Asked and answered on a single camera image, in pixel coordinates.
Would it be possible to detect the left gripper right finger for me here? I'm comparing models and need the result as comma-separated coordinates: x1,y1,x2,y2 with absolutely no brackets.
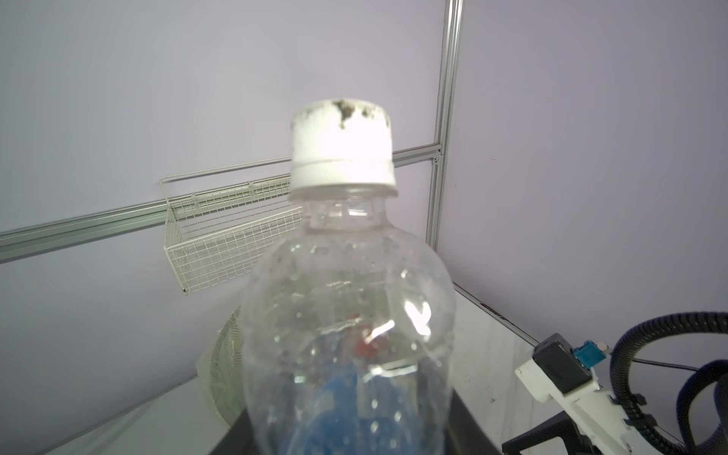
444,391,501,455

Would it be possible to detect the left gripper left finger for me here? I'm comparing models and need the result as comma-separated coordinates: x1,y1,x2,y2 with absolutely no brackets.
210,411,261,455

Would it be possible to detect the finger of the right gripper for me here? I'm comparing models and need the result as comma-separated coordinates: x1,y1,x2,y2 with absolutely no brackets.
502,411,592,455

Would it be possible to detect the blue label round bottle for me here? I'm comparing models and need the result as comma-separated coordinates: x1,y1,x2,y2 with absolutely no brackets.
242,99,456,454

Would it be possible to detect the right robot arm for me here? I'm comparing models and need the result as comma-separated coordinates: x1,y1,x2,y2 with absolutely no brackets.
502,312,727,454

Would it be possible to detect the grey mesh waste bin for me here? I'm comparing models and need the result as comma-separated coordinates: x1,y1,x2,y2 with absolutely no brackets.
196,307,246,428

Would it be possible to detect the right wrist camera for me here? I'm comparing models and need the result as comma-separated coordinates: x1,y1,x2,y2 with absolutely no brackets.
515,334,637,454

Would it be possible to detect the white wire wall basket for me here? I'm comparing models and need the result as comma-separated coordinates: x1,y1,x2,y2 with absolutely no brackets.
159,157,301,295

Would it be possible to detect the aluminium frame back rail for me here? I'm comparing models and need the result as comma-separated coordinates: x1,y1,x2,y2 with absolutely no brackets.
0,143,444,265

